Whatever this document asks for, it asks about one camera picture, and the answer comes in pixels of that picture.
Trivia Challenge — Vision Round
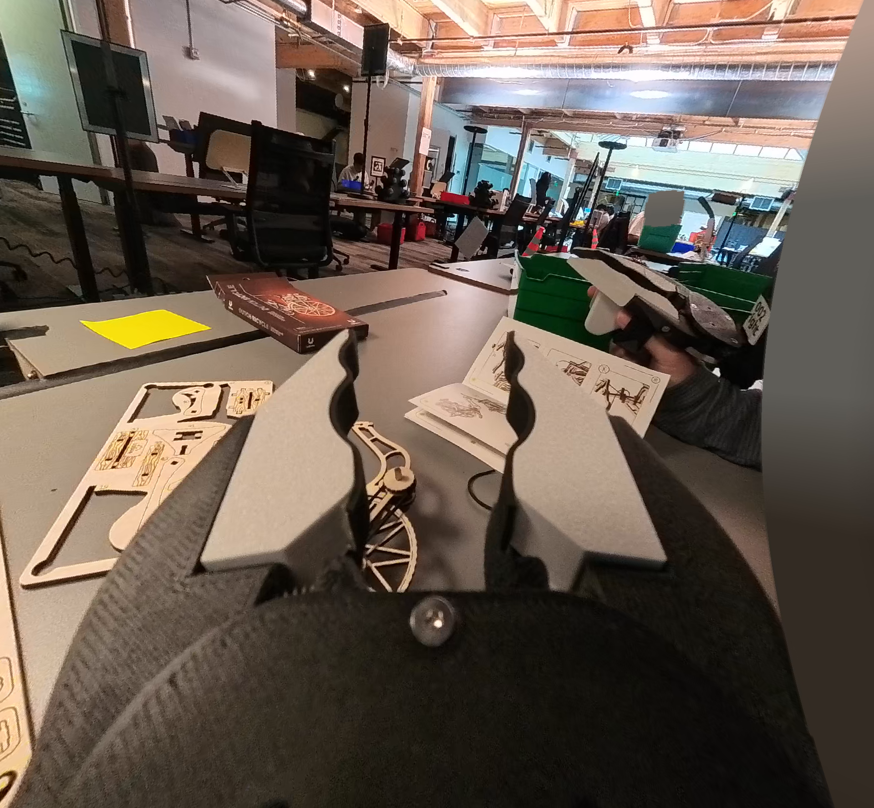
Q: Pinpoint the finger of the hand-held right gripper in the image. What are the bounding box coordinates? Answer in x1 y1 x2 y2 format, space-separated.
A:
565 254 658 339

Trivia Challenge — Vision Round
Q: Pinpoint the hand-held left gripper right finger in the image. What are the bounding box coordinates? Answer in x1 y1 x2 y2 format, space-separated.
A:
482 331 668 592

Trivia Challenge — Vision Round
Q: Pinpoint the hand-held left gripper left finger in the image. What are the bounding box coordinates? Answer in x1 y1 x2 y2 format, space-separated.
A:
200 329 371 587

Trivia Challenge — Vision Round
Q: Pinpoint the wooden bicycle frame wheel assembly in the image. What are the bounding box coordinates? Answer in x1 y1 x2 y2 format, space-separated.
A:
347 420 419 594

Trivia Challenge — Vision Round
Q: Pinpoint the wooden parts sheet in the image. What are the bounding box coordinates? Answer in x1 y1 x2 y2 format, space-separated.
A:
19 379 274 589
0 535 34 788

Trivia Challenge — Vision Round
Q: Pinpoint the brown model kit box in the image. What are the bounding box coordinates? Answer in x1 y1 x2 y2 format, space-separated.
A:
207 273 370 353

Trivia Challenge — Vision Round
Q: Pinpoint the person's right hand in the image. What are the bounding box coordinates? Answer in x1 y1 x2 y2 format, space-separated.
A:
611 311 707 387

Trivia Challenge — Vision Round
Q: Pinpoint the stack of green bins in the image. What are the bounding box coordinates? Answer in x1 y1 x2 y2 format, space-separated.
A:
512 251 776 353

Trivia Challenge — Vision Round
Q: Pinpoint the white instruction booklet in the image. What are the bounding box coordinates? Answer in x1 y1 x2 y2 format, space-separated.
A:
405 316 671 474

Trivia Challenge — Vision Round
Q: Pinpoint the grey tilted board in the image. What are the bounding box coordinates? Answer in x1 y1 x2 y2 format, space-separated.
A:
454 217 489 261

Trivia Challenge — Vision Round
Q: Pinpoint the yellow sticky note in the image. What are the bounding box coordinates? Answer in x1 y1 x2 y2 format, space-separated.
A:
80 309 213 349

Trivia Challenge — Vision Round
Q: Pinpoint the black mesh office chair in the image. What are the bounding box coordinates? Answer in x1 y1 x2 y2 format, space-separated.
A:
232 120 346 279

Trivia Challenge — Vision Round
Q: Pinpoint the black speaker on pole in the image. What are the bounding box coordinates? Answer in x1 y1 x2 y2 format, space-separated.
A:
358 23 392 167

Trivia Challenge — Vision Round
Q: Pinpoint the cream board on stand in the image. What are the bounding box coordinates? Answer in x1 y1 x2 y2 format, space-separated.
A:
203 127 248 182

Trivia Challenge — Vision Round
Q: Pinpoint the brown wooden desk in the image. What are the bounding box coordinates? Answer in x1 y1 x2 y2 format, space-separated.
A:
0 146 250 304

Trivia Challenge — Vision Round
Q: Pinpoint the studio light panel on stand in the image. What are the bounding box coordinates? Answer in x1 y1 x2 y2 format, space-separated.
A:
60 30 161 297

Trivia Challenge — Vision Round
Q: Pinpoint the large dark screen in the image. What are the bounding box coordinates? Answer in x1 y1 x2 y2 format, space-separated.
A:
0 36 34 152

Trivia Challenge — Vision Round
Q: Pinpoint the black rubber ring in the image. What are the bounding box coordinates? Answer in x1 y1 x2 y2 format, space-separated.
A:
467 469 509 513

